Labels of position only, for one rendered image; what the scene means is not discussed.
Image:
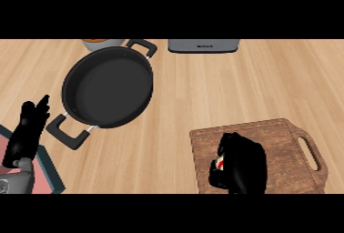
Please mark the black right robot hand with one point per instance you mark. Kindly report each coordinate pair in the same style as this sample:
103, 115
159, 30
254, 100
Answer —
243, 164

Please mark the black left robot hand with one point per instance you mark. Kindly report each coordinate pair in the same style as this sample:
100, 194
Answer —
23, 133

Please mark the white and red cupcake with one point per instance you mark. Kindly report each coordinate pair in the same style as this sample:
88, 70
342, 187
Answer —
220, 163

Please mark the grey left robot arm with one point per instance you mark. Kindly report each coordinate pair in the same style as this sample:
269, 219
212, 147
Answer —
18, 179

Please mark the brown wooden cutting board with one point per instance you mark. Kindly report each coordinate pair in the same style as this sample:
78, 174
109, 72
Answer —
286, 157

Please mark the pink placemat with teal border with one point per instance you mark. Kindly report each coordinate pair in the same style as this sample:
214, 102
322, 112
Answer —
44, 176

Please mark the grey cup with orange top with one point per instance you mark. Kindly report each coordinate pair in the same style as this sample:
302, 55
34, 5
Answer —
102, 44

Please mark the grey appliance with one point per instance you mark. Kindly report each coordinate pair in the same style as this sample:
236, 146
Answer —
204, 45

